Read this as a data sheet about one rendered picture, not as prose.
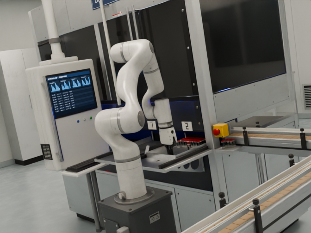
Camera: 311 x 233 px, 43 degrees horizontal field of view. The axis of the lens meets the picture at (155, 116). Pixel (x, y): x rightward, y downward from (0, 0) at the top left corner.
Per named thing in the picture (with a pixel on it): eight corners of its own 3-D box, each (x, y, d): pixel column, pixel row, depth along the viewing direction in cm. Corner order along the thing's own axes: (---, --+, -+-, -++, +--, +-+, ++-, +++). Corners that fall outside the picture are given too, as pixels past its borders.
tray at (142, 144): (151, 140, 290) (150, 136, 289) (176, 142, 271) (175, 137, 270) (115, 153, 268) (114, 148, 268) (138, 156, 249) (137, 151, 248)
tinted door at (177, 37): (152, 97, 268) (138, 10, 259) (200, 95, 236) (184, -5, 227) (152, 97, 268) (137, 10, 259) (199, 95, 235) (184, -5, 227)
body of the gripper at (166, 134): (176, 123, 224) (179, 142, 226) (164, 123, 232) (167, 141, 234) (167, 126, 220) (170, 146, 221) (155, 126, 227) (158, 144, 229)
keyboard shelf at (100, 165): (102, 156, 311) (102, 153, 311) (126, 158, 292) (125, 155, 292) (54, 174, 280) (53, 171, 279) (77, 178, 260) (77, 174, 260)
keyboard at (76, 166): (108, 154, 302) (108, 151, 302) (120, 155, 292) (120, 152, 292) (65, 171, 274) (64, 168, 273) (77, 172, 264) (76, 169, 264)
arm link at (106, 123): (133, 162, 172) (124, 108, 168) (97, 163, 179) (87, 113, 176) (144, 154, 183) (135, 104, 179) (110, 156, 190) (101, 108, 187)
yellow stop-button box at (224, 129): (221, 134, 237) (220, 122, 236) (231, 134, 231) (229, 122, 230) (213, 137, 232) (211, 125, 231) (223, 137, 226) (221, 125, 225)
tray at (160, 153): (184, 143, 264) (183, 137, 264) (214, 145, 245) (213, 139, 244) (146, 157, 243) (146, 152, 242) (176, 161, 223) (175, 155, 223)
